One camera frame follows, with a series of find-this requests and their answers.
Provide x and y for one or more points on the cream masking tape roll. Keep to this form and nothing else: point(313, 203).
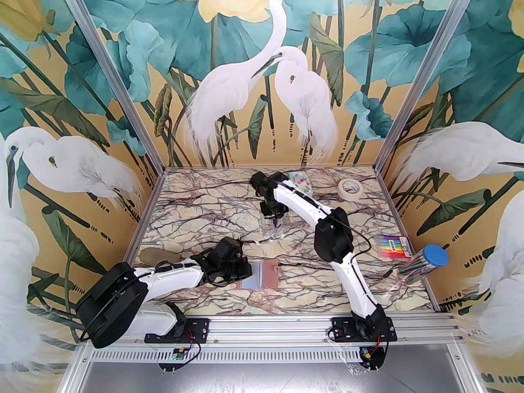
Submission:
point(348, 193)

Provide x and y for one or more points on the perforated metal panel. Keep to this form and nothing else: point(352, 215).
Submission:
point(266, 377)

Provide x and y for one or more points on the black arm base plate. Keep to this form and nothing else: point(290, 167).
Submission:
point(200, 328)
point(342, 330)

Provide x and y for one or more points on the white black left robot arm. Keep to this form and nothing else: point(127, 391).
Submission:
point(172, 276)

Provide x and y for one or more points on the white patterned tissue pack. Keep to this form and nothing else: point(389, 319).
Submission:
point(303, 184)

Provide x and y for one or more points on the aluminium frame post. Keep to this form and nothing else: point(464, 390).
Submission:
point(115, 72)
point(424, 72)

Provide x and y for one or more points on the small controller circuit board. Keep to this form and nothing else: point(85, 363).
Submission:
point(178, 354)
point(370, 356)

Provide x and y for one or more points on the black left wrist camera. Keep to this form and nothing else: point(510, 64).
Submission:
point(228, 247)

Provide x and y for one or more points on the clear acrylic card stand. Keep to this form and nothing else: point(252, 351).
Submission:
point(282, 233)

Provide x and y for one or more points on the aluminium front rail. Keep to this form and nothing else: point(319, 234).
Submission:
point(266, 330)

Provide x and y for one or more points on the colourful marker pen pack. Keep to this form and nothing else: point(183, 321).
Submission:
point(393, 247)

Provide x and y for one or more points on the pink leather card holder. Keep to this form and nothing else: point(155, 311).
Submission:
point(271, 276)

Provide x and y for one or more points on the thin black stick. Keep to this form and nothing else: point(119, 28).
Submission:
point(394, 271)

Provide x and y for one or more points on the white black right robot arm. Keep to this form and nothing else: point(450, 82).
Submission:
point(356, 285)

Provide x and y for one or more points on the clear tube blue lid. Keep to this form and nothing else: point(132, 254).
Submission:
point(434, 256)

